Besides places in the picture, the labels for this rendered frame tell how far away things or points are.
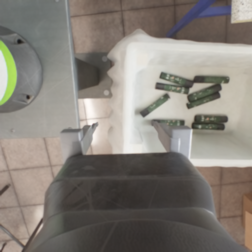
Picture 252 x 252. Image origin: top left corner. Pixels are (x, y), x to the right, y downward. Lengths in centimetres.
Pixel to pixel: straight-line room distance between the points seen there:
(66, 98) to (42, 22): 13
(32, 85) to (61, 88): 5
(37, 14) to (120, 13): 97
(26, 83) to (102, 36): 99
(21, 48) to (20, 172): 137
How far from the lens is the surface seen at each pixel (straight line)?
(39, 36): 38
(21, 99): 37
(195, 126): 88
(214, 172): 164
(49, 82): 37
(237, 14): 62
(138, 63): 60
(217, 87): 89
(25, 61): 35
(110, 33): 130
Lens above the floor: 126
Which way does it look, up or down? 75 degrees down
